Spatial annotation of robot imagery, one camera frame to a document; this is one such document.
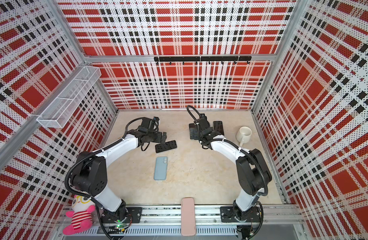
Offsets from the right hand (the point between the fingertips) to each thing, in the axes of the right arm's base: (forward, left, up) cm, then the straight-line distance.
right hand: (200, 131), depth 91 cm
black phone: (-8, +21, -4) cm, 23 cm away
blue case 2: (-18, +25, -14) cm, 34 cm away
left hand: (-3, +26, -3) cm, 26 cm away
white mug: (0, -29, -7) cm, 29 cm away
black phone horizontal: (-5, +4, +6) cm, 9 cm away
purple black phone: (+15, -14, -15) cm, 26 cm away
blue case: (+16, -15, -17) cm, 27 cm away
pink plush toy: (-40, +59, -7) cm, 72 cm away
